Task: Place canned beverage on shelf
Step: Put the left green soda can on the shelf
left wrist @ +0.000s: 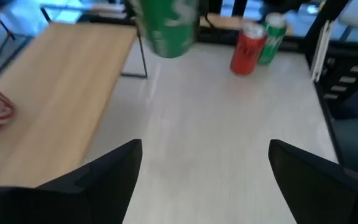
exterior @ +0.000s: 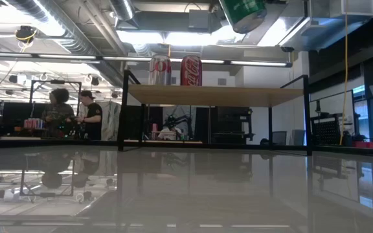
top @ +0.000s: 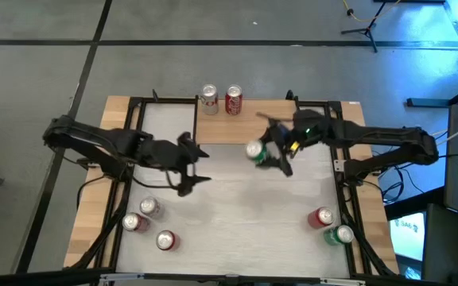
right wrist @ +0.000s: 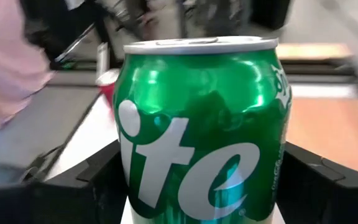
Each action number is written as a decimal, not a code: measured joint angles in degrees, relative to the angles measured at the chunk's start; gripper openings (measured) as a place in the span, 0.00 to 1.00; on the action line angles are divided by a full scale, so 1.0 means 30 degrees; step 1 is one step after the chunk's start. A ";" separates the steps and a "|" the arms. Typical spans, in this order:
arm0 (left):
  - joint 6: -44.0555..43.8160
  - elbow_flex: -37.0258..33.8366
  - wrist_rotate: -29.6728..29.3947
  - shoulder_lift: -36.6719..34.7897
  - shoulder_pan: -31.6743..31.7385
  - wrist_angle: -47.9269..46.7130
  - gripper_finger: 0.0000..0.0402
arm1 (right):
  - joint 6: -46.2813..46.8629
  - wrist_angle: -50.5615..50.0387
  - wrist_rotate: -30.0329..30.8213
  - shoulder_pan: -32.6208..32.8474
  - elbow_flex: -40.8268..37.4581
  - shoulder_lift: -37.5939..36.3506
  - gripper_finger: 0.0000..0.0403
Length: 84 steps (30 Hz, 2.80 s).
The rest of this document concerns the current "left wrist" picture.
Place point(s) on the wooden shelf board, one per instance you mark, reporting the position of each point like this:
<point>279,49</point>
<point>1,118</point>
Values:
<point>57,93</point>

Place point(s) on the red Coke Zero can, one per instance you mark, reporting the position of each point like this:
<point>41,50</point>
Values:
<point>247,51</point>

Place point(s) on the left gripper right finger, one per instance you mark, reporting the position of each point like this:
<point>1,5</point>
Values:
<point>322,199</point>

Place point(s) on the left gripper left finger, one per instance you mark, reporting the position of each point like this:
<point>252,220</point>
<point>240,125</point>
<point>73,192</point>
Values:
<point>73,202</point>

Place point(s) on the green Sprite can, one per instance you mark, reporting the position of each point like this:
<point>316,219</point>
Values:
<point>169,28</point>
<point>272,40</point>

